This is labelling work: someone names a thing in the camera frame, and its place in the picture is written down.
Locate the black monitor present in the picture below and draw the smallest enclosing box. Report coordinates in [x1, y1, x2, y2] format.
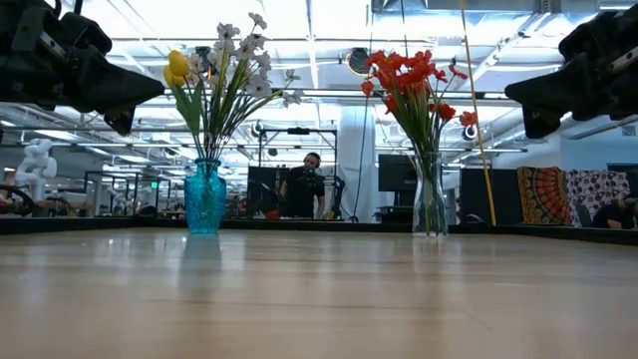
[377, 153, 419, 193]

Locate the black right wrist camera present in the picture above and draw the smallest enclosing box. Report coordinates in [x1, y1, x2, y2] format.
[556, 10, 613, 60]

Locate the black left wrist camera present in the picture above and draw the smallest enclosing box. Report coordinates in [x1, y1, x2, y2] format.
[58, 12, 114, 60]

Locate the orange mandala cloth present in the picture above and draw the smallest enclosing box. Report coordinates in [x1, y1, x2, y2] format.
[516, 166, 574, 226]

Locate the black table frame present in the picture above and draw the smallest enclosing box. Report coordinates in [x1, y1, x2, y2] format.
[0, 214, 638, 246]

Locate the red small-blossom flower bunch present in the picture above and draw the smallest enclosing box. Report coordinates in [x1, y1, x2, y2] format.
[361, 49, 470, 235]

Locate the black background panel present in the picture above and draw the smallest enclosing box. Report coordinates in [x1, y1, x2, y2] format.
[461, 168, 522, 225]

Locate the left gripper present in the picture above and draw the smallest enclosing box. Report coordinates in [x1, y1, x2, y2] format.
[0, 0, 165, 136]

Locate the black ceiling cable reel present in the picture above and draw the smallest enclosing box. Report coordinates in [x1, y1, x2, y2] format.
[347, 47, 373, 76]

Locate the person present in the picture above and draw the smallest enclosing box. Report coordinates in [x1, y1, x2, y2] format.
[592, 191, 638, 230]
[278, 152, 328, 220]

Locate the teal glass vase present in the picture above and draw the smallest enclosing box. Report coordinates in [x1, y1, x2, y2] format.
[182, 158, 228, 235]

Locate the clear glass vase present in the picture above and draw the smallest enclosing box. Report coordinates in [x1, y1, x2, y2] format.
[412, 152, 449, 238]

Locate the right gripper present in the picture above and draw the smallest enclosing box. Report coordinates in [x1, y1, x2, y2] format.
[504, 3, 638, 140]

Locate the black background frame rig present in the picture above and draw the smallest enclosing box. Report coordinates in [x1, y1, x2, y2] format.
[256, 127, 339, 220]

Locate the purple white patterned cloth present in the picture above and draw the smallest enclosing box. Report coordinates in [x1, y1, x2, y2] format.
[565, 169, 632, 228]

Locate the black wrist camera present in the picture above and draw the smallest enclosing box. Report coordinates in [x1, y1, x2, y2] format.
[556, 10, 613, 60]
[58, 12, 114, 60]

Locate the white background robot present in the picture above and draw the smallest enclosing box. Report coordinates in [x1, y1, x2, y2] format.
[13, 138, 59, 200]

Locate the yellow hanging cable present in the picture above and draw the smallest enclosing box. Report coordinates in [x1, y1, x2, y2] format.
[459, 0, 498, 226]

